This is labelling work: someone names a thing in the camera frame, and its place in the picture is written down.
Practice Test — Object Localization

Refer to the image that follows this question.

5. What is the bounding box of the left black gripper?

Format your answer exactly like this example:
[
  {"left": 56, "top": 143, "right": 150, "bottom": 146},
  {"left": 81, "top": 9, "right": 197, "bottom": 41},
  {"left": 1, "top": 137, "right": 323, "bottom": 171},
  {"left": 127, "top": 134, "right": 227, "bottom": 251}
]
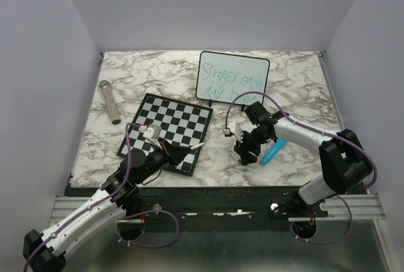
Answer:
[{"left": 136, "top": 137, "right": 191, "bottom": 184}]

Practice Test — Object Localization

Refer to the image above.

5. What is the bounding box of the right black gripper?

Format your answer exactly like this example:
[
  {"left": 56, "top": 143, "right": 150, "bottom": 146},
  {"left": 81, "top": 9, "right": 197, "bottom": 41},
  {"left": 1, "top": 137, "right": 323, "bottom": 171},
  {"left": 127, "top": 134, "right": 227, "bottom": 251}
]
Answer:
[{"left": 234, "top": 127, "right": 271, "bottom": 165}]

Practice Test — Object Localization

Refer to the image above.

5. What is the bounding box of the white green marker pen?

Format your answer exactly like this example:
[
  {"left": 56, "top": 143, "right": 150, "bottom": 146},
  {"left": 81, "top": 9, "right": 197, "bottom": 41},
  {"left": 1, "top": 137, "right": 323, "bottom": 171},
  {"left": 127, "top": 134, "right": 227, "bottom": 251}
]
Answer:
[{"left": 189, "top": 142, "right": 205, "bottom": 150}]

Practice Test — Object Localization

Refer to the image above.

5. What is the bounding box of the black framed whiteboard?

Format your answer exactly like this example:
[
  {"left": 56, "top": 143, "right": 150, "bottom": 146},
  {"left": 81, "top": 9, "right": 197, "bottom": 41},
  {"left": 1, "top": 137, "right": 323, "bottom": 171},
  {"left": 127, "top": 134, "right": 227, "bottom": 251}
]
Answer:
[{"left": 196, "top": 51, "right": 270, "bottom": 105}]

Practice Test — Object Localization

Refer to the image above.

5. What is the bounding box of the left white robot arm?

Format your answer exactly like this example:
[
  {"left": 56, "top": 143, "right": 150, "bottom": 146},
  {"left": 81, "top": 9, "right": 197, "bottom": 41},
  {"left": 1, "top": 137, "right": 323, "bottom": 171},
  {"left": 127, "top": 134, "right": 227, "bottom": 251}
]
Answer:
[{"left": 23, "top": 138, "right": 193, "bottom": 271}]

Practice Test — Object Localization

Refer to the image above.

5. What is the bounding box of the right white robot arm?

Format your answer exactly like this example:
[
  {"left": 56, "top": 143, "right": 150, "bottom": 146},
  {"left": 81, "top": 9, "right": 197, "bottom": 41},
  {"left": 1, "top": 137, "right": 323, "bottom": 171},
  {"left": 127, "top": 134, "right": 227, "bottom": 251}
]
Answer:
[{"left": 223, "top": 102, "right": 372, "bottom": 216}]

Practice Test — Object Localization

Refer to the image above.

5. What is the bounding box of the blue cylindrical tube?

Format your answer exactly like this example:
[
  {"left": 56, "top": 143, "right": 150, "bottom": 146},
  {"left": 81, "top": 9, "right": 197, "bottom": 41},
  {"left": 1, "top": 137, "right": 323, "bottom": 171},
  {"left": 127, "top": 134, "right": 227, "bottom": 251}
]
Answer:
[{"left": 260, "top": 139, "right": 287, "bottom": 165}]

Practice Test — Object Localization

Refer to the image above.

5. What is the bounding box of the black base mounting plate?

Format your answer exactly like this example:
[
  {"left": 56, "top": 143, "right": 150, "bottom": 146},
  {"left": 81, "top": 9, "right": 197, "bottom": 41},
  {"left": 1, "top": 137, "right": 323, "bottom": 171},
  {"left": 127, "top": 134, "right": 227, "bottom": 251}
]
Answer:
[{"left": 64, "top": 185, "right": 370, "bottom": 234}]

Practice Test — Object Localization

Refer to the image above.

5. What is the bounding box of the glittery silver tube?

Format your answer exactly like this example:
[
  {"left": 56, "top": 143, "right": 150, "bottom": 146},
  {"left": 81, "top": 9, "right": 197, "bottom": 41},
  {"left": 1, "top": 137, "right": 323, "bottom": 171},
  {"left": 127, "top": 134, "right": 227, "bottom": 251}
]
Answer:
[{"left": 99, "top": 80, "right": 121, "bottom": 125}]

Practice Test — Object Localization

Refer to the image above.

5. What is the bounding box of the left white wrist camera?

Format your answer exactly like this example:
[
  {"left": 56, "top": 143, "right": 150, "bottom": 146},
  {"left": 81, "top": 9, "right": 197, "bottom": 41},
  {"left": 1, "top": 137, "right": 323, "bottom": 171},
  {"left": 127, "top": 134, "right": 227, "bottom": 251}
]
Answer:
[{"left": 139, "top": 124, "right": 161, "bottom": 143}]

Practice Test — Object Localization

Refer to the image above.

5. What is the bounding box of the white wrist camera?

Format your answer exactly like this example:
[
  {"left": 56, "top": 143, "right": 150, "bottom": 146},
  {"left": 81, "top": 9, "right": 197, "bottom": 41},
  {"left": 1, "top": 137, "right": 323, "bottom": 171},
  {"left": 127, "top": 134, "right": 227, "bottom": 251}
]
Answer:
[
  {"left": 223, "top": 122, "right": 244, "bottom": 143},
  {"left": 139, "top": 124, "right": 161, "bottom": 143}
]

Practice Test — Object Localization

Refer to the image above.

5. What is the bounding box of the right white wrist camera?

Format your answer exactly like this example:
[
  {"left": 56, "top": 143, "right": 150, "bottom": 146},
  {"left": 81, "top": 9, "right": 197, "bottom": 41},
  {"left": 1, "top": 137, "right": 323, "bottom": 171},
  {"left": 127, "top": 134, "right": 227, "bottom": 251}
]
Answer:
[{"left": 223, "top": 122, "right": 244, "bottom": 143}]

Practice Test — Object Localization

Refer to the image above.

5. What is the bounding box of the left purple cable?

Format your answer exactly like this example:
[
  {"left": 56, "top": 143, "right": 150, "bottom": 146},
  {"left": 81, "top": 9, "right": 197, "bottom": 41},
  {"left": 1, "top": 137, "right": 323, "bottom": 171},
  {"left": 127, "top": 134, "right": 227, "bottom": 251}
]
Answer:
[{"left": 23, "top": 122, "right": 180, "bottom": 272}]

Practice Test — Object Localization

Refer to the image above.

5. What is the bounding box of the wire whiteboard stand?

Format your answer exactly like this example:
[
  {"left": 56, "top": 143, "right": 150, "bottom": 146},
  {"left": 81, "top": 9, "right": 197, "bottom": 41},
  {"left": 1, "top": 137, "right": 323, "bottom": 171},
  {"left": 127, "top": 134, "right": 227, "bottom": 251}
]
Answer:
[{"left": 208, "top": 99, "right": 247, "bottom": 112}]

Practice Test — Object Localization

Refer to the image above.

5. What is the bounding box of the aluminium frame rail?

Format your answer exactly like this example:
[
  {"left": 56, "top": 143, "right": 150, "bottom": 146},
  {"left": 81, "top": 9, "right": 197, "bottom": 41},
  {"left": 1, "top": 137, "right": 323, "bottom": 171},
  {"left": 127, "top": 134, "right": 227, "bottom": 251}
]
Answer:
[{"left": 49, "top": 194, "right": 386, "bottom": 226}]

